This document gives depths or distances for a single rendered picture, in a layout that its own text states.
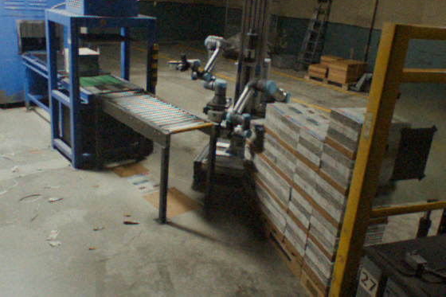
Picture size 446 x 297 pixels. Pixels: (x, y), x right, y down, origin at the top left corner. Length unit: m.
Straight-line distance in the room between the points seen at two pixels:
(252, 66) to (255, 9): 0.55
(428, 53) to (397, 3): 1.32
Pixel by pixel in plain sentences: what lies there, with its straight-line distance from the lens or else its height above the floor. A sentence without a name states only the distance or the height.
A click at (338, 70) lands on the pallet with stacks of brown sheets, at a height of 0.39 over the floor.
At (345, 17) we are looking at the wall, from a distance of 10.87.
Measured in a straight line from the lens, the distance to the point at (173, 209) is 3.85.
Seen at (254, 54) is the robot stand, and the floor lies 1.33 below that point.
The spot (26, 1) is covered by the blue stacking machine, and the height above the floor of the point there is 1.51.
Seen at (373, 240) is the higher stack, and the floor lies 0.49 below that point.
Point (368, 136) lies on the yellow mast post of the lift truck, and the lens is 2.06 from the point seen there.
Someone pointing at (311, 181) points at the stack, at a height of 0.76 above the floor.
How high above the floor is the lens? 1.94
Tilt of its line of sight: 18 degrees down
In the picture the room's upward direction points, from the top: 5 degrees clockwise
